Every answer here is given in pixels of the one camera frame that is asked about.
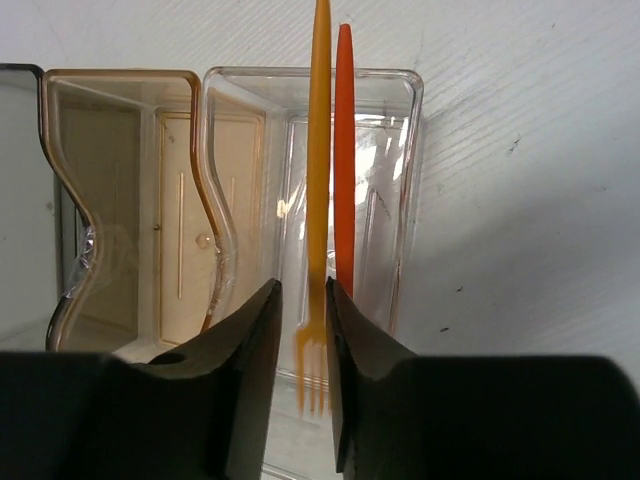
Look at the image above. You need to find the yellow plastic fork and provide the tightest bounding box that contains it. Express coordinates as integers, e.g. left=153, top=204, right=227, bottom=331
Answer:
left=295, top=0, right=332, bottom=415

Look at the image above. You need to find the clear plastic container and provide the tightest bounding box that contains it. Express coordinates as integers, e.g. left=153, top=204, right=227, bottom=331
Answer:
left=194, top=66, right=424, bottom=479

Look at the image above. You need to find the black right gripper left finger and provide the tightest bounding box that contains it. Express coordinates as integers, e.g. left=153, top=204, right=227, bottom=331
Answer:
left=1, top=280, right=282, bottom=479

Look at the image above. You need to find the orange plastic fork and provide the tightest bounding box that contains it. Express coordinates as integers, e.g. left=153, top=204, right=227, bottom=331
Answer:
left=333, top=24, right=355, bottom=296

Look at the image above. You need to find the smoky grey plastic container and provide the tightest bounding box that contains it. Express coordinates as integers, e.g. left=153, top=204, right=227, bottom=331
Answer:
left=1, top=64, right=59, bottom=351

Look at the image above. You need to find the amber plastic container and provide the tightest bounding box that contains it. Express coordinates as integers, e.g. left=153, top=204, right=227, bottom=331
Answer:
left=39, top=69, right=236, bottom=355

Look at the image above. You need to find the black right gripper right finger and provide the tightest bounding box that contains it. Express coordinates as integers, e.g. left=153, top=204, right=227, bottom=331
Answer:
left=326, top=280, right=639, bottom=479

